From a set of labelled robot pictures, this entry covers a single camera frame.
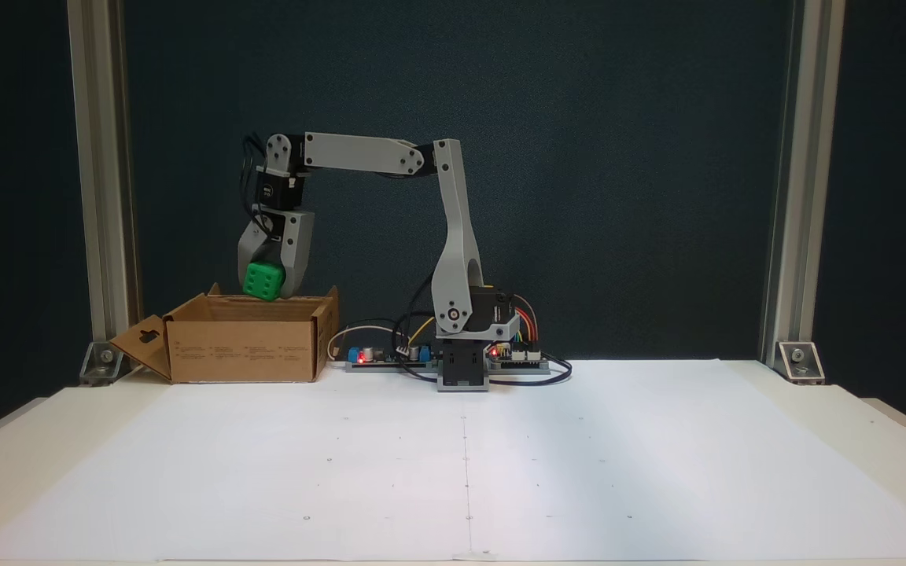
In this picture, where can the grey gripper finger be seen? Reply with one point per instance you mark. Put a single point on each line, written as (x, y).
(300, 251)
(250, 248)

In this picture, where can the green dice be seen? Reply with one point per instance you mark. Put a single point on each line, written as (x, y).
(262, 281)

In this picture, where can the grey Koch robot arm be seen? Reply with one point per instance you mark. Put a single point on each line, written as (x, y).
(457, 236)

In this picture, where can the brown cardboard box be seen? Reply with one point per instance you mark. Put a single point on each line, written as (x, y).
(241, 350)

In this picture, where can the circuit board with red LED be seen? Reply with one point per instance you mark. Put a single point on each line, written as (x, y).
(378, 360)

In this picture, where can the aluminium frame post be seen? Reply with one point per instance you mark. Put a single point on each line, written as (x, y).
(803, 157)
(103, 157)

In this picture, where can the metal corner bracket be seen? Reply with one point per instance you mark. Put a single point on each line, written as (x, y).
(801, 362)
(103, 363)

